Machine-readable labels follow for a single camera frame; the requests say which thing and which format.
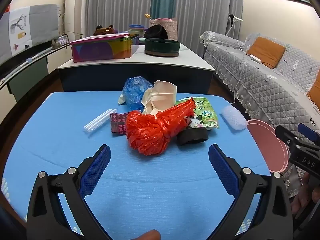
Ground dark green round bowl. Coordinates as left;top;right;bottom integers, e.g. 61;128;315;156
144;38;181;57

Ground black elastic band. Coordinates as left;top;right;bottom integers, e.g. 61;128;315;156
176;127;209;146

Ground white paper carton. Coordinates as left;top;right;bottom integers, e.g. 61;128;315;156
141;80;178;115

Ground white-topped coffee table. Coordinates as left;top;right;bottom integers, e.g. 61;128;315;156
57;40;216;93

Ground person's right hand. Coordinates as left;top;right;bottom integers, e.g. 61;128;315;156
291;172;315;217

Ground dark television cabinet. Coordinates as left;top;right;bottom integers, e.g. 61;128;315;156
0;41;70;103

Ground pink lace basket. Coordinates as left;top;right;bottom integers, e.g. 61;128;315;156
149;18;178;40

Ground black hat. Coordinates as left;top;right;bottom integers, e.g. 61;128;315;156
144;24;168;40

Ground blue foam mat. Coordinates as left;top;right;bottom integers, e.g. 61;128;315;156
1;91;272;240

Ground colourful tin box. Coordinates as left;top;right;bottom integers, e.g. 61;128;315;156
69;33;139;63

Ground green snack packet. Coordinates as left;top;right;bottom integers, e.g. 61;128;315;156
175;97;220;130

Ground orange cushion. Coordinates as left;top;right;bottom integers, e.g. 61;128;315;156
246;37;286;68
307;76;320;110

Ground white bubble wrap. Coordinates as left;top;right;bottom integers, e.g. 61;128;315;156
221;105;247;131

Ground pink plastic bin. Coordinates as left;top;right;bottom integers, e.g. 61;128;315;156
246;119;290;173

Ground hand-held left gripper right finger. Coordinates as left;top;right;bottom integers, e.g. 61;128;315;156
208;144;294;240

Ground stack of coloured bowls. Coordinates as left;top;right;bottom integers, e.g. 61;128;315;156
128;24;145;37

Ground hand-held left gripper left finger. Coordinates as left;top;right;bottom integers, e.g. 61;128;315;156
26;144;112;240

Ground white power cable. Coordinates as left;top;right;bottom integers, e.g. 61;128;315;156
229;34;253;105

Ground person's left hand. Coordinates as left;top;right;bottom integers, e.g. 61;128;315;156
134;230;161;240

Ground grey television dust cover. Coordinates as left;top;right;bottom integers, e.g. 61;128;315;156
0;4;60;67

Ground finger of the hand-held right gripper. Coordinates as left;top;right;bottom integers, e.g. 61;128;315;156
297;123;320;151
275;125;304;147

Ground clear plastic tubes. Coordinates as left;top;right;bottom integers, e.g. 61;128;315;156
84;108;118;132

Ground grey curtain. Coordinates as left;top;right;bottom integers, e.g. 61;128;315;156
172;0;244;58
84;0;153;38

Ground red plastic bag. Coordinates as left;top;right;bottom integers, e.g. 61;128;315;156
125;97;196;156

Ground blue plastic bag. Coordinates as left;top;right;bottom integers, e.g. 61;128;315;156
122;76;154;113

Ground grey quilted sofa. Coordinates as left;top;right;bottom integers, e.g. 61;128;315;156
200;31;320;205

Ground brown wooden figurine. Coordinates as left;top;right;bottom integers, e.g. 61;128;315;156
93;24;118;36

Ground maroon printed packet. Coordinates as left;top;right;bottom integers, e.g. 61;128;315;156
110;112;128;135

